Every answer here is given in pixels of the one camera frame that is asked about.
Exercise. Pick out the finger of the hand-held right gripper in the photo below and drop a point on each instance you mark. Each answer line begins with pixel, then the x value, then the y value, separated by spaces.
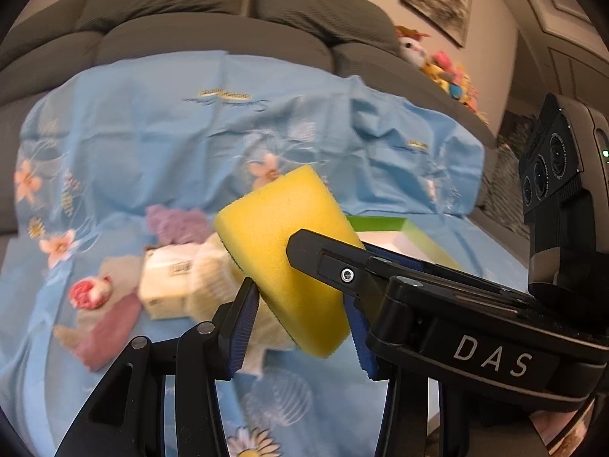
pixel 328 266
pixel 399 257

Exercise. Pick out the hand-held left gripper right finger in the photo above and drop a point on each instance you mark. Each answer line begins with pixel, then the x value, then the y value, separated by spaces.
pixel 364 357

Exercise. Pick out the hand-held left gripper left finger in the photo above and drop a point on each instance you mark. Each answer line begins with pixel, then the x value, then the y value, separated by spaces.
pixel 240 338

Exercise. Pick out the green box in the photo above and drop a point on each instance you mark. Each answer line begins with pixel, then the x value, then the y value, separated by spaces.
pixel 380 223

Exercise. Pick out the cream fluffy towel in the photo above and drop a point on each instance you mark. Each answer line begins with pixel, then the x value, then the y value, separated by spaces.
pixel 214 276

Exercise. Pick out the yellow sponge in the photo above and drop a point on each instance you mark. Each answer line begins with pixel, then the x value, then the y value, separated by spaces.
pixel 285 209

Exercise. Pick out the cream tissue pack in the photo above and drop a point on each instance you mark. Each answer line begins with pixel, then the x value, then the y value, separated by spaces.
pixel 164 285

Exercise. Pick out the purple knit cloth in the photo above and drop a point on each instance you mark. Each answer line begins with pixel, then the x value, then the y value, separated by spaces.
pixel 176 223

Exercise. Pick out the grey elephant plush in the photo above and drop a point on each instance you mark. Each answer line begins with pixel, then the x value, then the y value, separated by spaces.
pixel 90 293

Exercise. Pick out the grey striped blanket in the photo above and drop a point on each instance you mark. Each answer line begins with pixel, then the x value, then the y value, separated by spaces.
pixel 504 185

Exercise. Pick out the row of colourful plush toys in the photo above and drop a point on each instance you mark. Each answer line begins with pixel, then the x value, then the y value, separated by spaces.
pixel 447 76

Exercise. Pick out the blue floral bed sheet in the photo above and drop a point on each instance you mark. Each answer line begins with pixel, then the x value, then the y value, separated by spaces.
pixel 166 152

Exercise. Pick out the grey sofa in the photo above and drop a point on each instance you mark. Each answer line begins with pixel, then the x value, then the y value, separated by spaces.
pixel 190 38

